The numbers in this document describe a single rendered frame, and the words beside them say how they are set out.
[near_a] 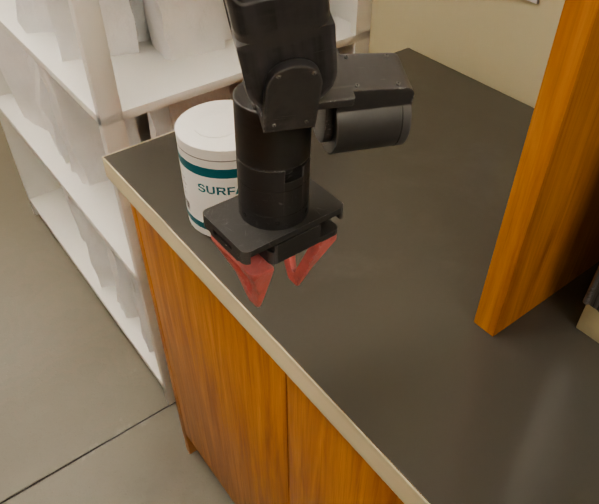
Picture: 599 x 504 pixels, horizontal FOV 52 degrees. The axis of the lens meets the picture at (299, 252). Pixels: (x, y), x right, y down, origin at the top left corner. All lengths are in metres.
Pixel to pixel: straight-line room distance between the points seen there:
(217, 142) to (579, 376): 0.50
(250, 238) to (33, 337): 1.69
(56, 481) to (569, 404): 1.37
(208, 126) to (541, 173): 0.42
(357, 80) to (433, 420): 0.38
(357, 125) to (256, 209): 0.10
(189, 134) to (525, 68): 0.70
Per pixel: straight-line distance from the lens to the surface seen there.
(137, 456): 1.78
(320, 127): 0.47
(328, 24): 0.37
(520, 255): 0.69
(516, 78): 1.29
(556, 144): 0.61
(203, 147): 0.78
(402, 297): 0.79
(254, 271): 0.50
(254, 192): 0.47
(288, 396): 0.88
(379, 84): 0.45
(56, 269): 2.34
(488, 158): 1.07
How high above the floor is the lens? 1.51
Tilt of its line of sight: 42 degrees down
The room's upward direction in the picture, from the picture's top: straight up
